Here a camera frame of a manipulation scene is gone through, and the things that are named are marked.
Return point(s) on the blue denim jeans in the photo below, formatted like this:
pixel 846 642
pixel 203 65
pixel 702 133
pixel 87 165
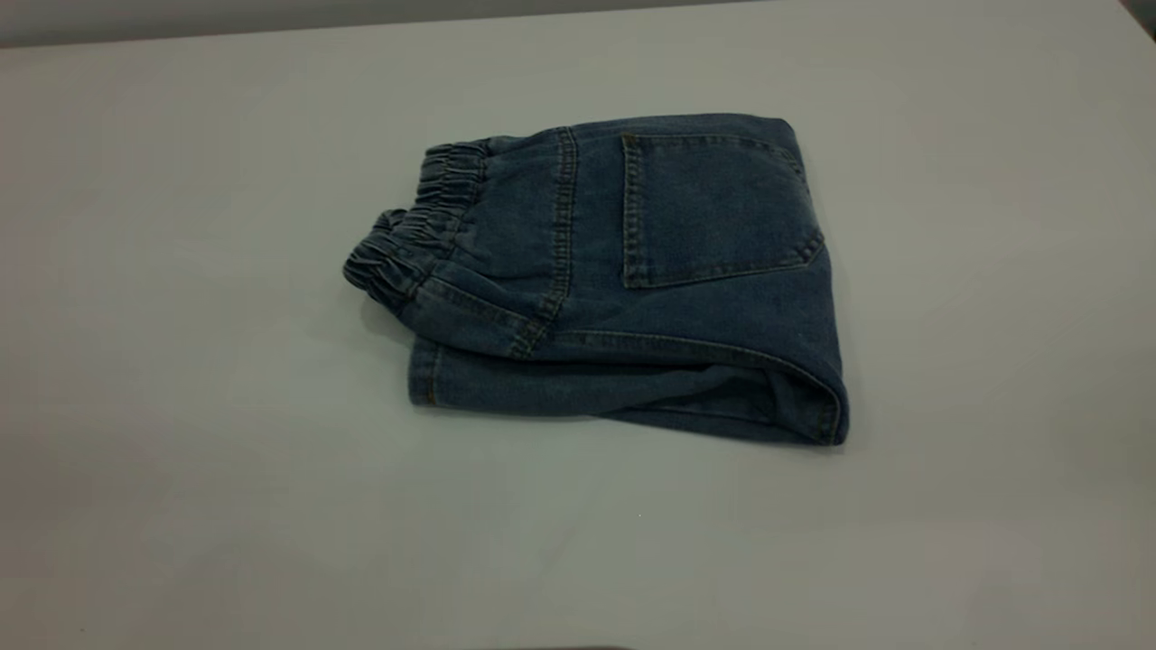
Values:
pixel 650 298

